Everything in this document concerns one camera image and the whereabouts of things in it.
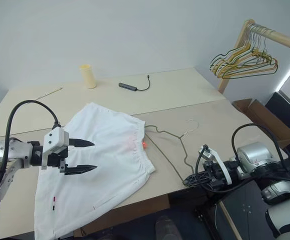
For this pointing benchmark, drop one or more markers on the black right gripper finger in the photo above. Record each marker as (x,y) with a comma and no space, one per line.
(202,175)
(200,182)

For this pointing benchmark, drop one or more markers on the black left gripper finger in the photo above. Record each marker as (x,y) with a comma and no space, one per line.
(81,143)
(81,170)

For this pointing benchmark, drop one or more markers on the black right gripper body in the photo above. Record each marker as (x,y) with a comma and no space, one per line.
(215,175)

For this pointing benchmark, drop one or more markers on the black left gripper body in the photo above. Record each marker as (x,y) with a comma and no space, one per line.
(56,160)

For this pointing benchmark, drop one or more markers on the white elastic-waist shorts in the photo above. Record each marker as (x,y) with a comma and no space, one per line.
(105,155)

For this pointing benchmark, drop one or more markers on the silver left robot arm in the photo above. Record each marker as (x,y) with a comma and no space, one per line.
(12,155)

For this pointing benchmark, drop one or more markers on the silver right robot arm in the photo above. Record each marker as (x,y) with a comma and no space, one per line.
(255,155)

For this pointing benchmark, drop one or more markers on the black panel with white dots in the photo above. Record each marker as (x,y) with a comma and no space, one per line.
(245,210)

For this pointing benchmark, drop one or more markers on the thin wooden stick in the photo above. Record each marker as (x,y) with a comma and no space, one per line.
(50,92)

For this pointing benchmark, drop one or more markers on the small orange tag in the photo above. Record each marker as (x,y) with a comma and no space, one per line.
(144,145)

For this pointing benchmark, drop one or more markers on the cream cylindrical cup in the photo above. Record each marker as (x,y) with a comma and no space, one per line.
(88,77)

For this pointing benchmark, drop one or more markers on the brown cardboard box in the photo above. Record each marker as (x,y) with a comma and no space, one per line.
(265,112)

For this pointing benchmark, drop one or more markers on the bunch of hanging hangers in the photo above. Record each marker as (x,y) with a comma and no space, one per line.
(276,65)

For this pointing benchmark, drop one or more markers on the wooden clothes rack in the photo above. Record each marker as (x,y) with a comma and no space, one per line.
(285,38)

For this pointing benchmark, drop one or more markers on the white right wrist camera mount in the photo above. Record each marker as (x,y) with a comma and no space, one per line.
(222,167)

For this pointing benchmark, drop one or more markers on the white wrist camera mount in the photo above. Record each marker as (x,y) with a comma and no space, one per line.
(222,167)
(55,140)

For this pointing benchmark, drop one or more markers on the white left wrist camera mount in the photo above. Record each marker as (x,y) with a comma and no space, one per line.
(55,140)

